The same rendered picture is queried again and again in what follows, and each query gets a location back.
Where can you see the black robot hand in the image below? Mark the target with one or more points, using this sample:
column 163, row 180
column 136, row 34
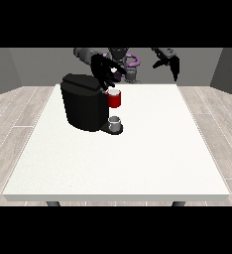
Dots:
column 101, row 69
column 172, row 64

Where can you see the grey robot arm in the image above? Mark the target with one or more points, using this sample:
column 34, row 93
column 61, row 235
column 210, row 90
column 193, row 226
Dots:
column 169, row 52
column 83, row 54

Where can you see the red pod holder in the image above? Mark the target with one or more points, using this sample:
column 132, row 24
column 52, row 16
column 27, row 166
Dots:
column 114, row 100

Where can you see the black coffee machine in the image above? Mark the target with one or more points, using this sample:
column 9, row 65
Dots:
column 83, row 105

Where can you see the grey purple robot trunk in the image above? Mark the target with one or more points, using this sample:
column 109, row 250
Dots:
column 132, row 63

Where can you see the small grey cup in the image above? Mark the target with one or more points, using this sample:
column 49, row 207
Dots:
column 114, row 124

